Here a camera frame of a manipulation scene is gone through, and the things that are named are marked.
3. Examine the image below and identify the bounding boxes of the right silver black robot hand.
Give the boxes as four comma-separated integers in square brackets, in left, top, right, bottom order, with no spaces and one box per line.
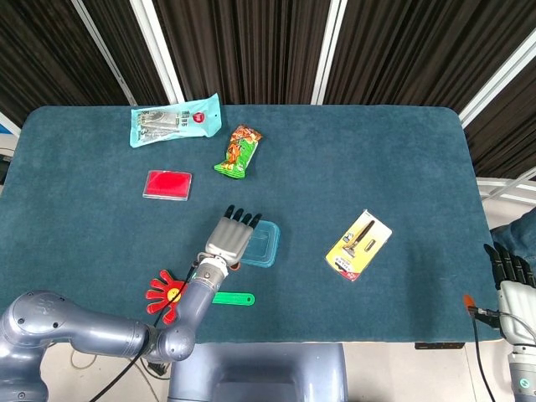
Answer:
[462,242,536,344]

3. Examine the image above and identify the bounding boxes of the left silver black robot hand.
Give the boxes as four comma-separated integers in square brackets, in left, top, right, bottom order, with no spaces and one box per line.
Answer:
[197,204,263,271]

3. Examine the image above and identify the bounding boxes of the blue transparent plastic lid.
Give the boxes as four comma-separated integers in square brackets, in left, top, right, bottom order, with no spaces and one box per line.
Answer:
[240,220,281,269]

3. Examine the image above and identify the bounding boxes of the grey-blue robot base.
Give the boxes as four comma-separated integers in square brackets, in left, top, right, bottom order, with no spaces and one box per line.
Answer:
[167,343,349,402]

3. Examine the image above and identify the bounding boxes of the red ink pad case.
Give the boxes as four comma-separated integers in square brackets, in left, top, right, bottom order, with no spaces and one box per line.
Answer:
[142,169,193,203]

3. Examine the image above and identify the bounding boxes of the black table control panel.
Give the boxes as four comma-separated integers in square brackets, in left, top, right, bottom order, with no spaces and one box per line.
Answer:
[414,342,466,351]

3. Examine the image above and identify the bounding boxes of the red hand clapper toy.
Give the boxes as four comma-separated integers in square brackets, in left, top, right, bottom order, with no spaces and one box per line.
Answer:
[145,270,256,326]

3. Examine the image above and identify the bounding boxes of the green orange snack bag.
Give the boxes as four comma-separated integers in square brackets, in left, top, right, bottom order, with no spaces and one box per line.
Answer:
[214,124,263,180]

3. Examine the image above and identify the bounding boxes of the teal table cloth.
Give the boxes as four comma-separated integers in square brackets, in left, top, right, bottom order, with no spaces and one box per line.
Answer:
[0,104,502,345]

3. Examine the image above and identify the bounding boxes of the yellow razor blister pack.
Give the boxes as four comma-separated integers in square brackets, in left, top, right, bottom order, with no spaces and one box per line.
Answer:
[325,209,394,282]

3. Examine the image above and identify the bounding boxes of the light blue pouch package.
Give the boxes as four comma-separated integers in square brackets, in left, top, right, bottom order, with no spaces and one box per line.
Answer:
[129,92,222,149]

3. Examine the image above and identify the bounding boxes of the black pleated curtain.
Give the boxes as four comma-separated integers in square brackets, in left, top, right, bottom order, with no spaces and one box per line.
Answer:
[0,0,536,181]

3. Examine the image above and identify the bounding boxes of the white metal pole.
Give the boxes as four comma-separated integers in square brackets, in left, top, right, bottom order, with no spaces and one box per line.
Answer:
[128,0,186,104]
[70,0,138,106]
[458,35,536,129]
[311,0,356,106]

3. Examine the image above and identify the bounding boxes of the black right hand cable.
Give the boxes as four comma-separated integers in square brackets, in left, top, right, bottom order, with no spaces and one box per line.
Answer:
[466,306,502,402]

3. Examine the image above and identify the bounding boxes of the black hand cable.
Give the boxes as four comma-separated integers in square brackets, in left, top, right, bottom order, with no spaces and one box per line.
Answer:
[94,259,200,402]
[466,306,502,402]

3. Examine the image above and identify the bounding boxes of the white metal frame bars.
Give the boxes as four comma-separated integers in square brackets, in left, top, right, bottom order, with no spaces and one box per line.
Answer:
[476,167,536,207]

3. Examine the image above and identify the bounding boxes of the black left hand cable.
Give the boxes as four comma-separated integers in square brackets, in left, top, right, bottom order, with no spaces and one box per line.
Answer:
[94,259,200,402]

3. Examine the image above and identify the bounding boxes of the white floor cable loop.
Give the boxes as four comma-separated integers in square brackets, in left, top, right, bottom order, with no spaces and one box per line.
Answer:
[70,348,98,370]

